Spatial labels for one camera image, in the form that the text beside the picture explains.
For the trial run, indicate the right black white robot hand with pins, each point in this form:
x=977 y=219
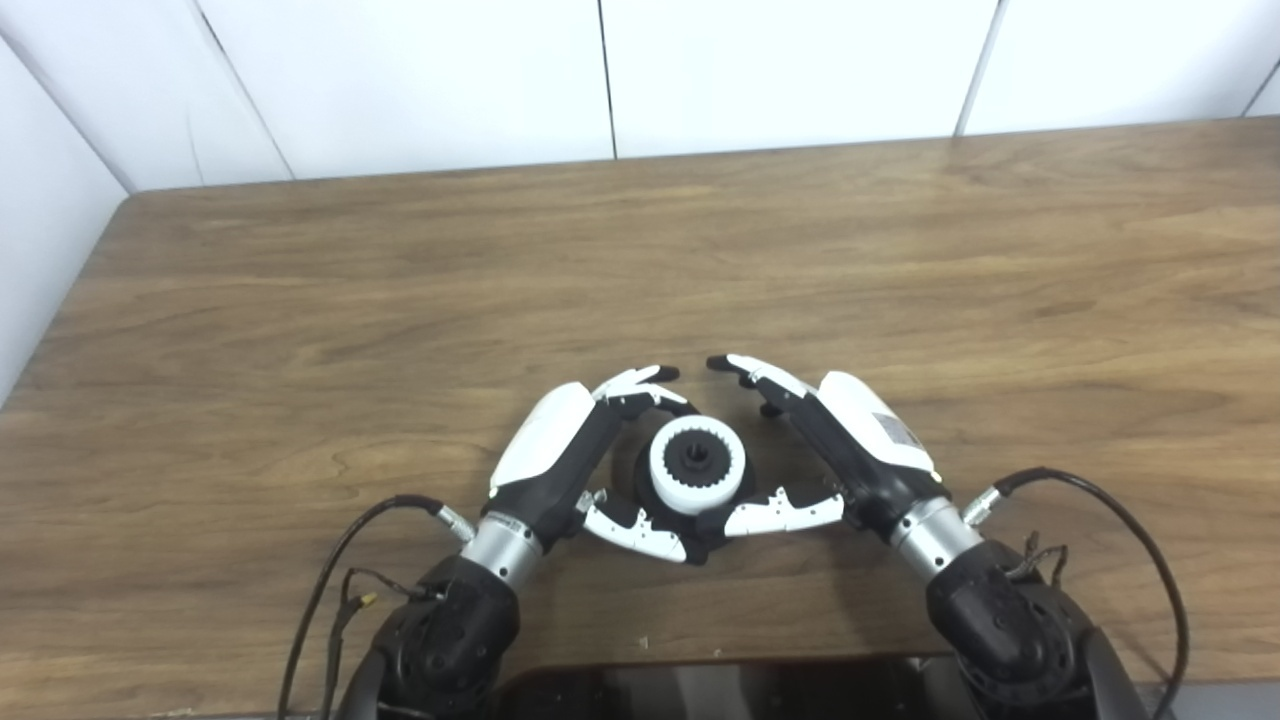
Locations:
x=870 y=440

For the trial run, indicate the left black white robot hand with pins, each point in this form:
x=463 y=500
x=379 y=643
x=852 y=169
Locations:
x=550 y=450

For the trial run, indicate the round black plastic part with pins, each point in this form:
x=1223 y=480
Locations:
x=697 y=458

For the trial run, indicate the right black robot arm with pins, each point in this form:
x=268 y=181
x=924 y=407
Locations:
x=1000 y=620

